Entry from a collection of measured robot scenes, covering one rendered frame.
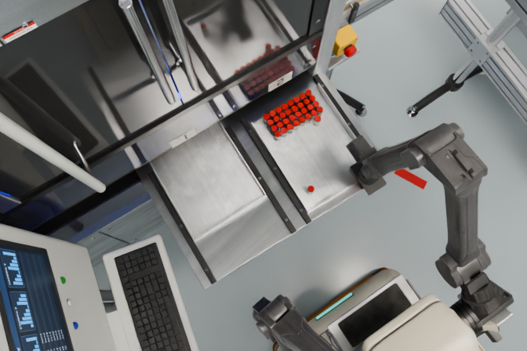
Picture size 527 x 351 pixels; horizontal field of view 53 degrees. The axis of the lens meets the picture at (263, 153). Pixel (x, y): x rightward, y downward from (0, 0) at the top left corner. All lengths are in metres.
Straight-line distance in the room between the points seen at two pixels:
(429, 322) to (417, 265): 1.41
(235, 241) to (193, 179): 0.24
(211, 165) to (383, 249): 1.17
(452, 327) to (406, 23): 2.04
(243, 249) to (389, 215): 1.13
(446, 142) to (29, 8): 0.75
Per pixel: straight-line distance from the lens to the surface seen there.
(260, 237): 1.64
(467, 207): 1.11
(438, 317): 1.22
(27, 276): 1.29
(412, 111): 2.73
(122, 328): 1.77
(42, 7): 0.84
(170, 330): 1.71
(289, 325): 1.10
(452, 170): 1.03
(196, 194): 1.67
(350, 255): 2.55
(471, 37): 2.41
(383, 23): 2.94
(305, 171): 1.67
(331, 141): 1.71
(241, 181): 1.66
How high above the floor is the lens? 2.51
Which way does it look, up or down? 75 degrees down
